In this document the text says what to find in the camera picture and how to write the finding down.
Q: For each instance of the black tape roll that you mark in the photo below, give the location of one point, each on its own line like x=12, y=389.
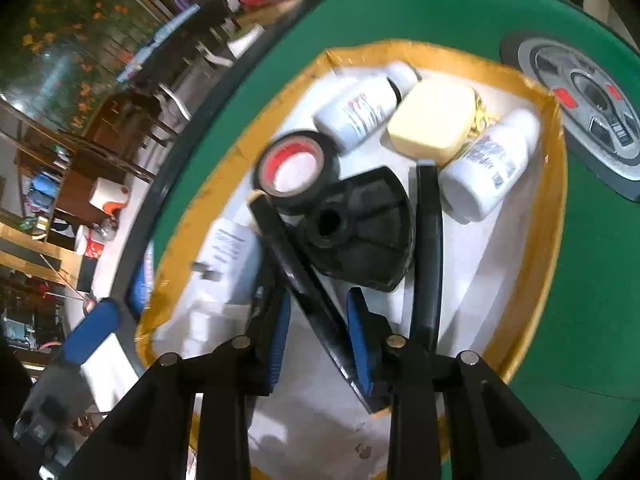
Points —
x=295, y=165

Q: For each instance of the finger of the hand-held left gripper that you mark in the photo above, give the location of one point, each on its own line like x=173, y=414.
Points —
x=139, y=285
x=92, y=327

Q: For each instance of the grey round table centre panel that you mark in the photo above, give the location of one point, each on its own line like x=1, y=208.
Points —
x=590, y=105

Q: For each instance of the white box with gold trim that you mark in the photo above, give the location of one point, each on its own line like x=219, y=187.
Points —
x=500, y=260

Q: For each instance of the white plastic bottle red label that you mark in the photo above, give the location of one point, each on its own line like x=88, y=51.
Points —
x=360, y=110

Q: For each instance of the black marker pen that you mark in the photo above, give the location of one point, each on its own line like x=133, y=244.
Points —
x=305, y=280

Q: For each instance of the red and white cup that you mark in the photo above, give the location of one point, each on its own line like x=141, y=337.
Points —
x=90, y=244

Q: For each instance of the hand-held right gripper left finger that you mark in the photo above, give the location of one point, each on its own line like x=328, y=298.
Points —
x=277, y=340

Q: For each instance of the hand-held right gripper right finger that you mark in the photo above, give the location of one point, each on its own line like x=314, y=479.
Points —
x=360, y=345

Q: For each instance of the white and orange appliance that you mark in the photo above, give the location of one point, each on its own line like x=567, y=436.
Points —
x=109, y=194

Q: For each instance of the black fan-shaped plastic part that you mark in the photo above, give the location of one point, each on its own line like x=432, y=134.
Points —
x=365, y=230

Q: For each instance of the flower wall mural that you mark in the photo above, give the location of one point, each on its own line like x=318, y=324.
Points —
x=75, y=35

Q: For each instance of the black side table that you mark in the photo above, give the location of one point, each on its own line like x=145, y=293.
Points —
x=185, y=40

